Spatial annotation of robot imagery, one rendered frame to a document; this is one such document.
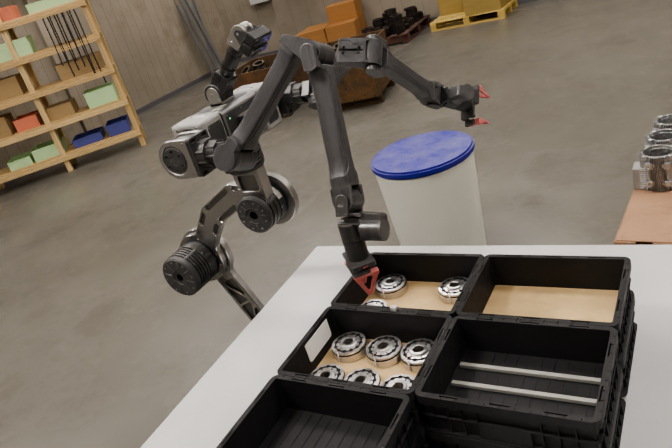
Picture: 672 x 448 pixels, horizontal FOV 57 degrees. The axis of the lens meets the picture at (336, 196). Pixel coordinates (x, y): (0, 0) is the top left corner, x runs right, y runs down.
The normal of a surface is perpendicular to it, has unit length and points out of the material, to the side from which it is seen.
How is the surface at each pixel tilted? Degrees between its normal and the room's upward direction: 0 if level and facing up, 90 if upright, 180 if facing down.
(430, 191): 94
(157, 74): 90
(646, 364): 0
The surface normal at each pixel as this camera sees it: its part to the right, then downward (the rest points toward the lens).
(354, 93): -0.28, 0.45
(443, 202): 0.15, 0.41
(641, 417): -0.28, -0.88
